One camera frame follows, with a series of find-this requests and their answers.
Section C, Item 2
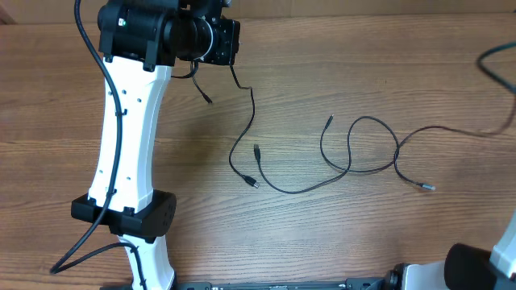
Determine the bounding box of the thin black USB cable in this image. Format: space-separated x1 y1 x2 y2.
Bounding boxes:
171 60 260 189

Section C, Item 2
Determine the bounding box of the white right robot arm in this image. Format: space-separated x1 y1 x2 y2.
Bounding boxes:
381 218 515 290

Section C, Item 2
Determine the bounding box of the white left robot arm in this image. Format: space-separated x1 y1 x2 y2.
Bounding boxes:
71 0 240 289

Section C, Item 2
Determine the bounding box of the cardboard back panel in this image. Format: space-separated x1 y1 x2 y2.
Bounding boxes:
1 0 515 24

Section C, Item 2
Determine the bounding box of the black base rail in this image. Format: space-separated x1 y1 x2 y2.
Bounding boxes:
100 276 388 290

